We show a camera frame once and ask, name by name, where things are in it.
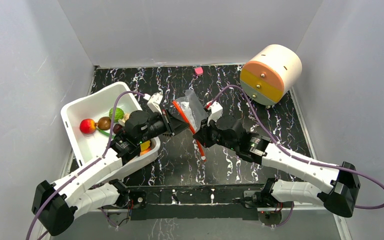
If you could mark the white plastic bin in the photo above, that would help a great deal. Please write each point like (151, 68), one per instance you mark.
(87, 147)

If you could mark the dark red toy date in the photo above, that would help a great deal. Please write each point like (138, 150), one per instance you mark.
(117, 128)

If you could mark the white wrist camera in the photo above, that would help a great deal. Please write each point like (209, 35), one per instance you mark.
(154, 101)
(215, 111)

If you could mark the brown toy kiwi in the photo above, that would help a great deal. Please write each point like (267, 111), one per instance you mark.
(104, 123)

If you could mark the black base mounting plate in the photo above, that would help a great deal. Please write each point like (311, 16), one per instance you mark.
(210, 201)

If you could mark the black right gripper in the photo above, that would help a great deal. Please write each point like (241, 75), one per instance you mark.
(204, 131)

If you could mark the round cream drawer cabinet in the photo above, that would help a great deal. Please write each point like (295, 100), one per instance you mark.
(270, 74)

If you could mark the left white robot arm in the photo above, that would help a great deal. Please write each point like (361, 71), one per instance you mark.
(56, 205)

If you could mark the small pink eraser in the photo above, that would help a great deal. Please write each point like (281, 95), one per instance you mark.
(198, 71)

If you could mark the yellow toy starfruit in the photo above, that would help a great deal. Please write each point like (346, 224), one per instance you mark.
(145, 145)

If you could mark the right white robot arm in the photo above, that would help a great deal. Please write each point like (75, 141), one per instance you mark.
(335, 190)

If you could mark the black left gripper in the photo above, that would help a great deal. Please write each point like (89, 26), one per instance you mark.
(174, 126)

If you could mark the red yellow toy pomegranate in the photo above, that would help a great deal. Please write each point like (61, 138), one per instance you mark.
(87, 126)

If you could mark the orange toy peach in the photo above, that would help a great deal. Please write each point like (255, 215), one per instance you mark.
(145, 151)

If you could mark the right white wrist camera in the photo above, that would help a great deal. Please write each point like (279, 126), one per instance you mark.
(215, 111)

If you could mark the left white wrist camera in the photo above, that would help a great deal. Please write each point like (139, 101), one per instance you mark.
(154, 101)

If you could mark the green toy bean pod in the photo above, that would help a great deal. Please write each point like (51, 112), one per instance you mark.
(106, 133)

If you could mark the white toy garlic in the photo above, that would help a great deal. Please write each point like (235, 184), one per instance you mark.
(126, 117)

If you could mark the green toy custard apple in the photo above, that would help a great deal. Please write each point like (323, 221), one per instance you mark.
(116, 114)

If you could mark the clear zip bag orange zipper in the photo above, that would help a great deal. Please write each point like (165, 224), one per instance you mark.
(191, 110)

